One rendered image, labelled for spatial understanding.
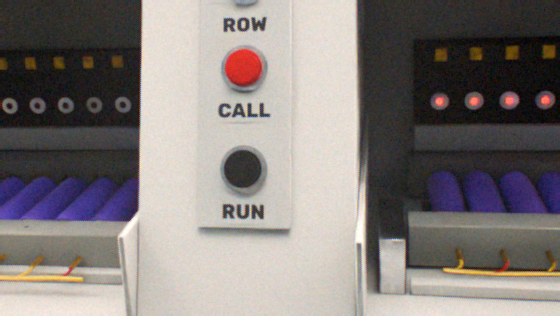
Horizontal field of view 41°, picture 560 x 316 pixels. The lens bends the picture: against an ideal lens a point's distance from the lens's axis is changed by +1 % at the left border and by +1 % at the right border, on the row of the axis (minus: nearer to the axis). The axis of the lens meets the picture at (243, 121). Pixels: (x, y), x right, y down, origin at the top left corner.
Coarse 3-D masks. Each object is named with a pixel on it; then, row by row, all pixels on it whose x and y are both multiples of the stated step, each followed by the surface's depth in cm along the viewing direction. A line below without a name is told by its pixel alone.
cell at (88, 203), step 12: (96, 180) 46; (108, 180) 46; (84, 192) 44; (96, 192) 44; (108, 192) 45; (72, 204) 42; (84, 204) 42; (96, 204) 43; (60, 216) 41; (72, 216) 41; (84, 216) 41
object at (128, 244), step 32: (0, 128) 51; (32, 128) 51; (64, 128) 51; (96, 128) 50; (128, 128) 50; (128, 224) 31; (128, 256) 31; (0, 288) 37; (32, 288) 37; (64, 288) 37; (96, 288) 37; (128, 288) 31
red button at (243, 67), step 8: (232, 56) 31; (240, 56) 31; (248, 56) 31; (256, 56) 31; (232, 64) 31; (240, 64) 31; (248, 64) 31; (256, 64) 31; (232, 72) 31; (240, 72) 31; (248, 72) 31; (256, 72) 31; (232, 80) 31; (240, 80) 31; (248, 80) 31; (256, 80) 31
